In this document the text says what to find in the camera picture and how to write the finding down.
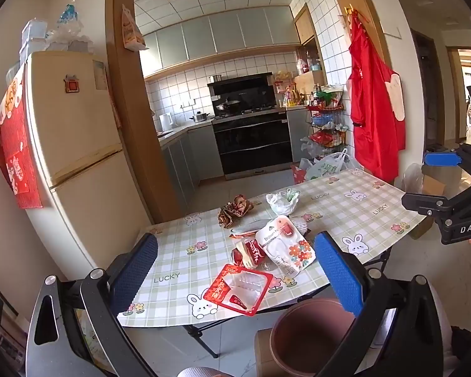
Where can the wooden wall shelf unit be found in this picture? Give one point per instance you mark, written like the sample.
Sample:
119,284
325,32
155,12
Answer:
304,25

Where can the light wooden doorway frame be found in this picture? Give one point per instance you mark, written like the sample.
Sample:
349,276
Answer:
453,94

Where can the pink plastic bin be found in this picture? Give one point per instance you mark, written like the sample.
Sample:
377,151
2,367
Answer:
286,357

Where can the yellow wall hook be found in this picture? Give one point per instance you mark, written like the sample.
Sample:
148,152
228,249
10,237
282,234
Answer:
349,8

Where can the hanging printed paper bag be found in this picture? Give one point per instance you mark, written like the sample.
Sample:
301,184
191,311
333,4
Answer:
131,33

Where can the red fridge magnet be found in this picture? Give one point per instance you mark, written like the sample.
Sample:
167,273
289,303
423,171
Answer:
72,84

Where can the crushed red soda can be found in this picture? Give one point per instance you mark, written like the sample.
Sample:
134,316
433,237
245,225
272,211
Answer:
257,249

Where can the wooden door frame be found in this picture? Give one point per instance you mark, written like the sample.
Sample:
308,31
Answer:
141,125

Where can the pale paper label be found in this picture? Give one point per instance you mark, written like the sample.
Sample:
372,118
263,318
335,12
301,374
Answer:
100,74

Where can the grey kitchen base cabinets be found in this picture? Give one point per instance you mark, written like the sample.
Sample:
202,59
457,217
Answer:
180,157

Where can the grey upper kitchen cabinets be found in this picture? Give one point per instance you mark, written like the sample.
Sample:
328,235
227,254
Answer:
219,33

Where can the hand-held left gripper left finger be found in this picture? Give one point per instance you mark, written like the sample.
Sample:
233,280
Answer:
135,271

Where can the person's left leg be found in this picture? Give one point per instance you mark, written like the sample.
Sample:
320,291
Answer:
198,372

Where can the colourful food packages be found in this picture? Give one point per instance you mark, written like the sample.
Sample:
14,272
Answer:
284,86

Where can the person's leg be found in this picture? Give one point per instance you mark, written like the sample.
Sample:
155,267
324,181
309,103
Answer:
198,372
443,322

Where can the clear plastic bag bundle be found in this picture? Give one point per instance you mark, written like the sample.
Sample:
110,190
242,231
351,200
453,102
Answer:
68,33

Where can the blue plastic bowl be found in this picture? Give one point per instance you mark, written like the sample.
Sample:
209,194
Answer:
322,119

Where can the person's right leg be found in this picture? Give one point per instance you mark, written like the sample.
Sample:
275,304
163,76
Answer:
443,322

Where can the red clear blister package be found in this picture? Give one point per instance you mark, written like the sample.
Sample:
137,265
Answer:
219,286

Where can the wall power socket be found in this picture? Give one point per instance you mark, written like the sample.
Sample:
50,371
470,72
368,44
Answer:
188,104

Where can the brown cardboard box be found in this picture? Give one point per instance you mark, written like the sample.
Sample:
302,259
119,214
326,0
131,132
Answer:
265,353

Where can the black wok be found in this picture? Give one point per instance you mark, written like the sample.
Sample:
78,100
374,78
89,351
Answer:
229,106

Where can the black range hood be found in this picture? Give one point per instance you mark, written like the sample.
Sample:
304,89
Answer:
239,84

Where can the open cardboard carton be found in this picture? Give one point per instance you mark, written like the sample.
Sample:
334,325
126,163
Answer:
435,182

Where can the white electric kettle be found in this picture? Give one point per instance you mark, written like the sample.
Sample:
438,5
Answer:
165,121

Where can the lidded steel pot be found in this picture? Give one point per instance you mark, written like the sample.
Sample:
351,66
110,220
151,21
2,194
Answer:
199,118

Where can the red apron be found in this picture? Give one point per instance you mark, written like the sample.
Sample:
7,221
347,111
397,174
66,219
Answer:
373,106

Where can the jars and oil bottles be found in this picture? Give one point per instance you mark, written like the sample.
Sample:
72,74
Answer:
300,65

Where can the small steel pot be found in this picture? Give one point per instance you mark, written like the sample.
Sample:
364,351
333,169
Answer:
216,78

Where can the row of condiment bottles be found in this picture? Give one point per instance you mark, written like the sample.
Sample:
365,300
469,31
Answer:
316,96

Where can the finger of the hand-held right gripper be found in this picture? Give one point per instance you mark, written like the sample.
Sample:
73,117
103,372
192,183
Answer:
441,159
424,202

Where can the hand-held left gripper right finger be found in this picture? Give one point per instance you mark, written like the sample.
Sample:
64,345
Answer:
337,275

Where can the white plastic storage boxes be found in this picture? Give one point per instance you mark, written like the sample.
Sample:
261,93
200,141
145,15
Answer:
33,35

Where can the green packaged goods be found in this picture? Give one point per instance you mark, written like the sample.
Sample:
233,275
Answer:
331,96

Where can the small wooden fork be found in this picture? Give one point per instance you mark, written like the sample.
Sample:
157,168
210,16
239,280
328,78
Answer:
245,257

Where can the dark wooden door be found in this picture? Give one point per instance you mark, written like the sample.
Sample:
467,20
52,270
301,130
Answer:
426,86

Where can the plaid bunny tablecloth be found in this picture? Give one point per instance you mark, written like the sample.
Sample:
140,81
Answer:
172,259

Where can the red printed cloth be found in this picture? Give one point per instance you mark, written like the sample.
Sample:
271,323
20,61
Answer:
17,157

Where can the white flower print pouch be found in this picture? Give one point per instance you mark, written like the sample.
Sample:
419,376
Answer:
282,251

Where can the white green print plastic bag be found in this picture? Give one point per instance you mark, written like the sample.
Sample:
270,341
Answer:
324,167

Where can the red plastic bag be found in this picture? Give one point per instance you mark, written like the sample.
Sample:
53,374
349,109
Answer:
298,174

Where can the red gold wrapper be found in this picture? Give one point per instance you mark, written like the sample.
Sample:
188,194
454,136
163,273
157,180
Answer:
237,208

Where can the cream refrigerator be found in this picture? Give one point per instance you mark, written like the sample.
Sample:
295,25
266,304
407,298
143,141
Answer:
74,133

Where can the black stove oven unit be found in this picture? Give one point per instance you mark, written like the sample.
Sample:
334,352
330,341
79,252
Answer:
251,141

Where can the red snack packets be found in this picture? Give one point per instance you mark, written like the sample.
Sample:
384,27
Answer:
322,137

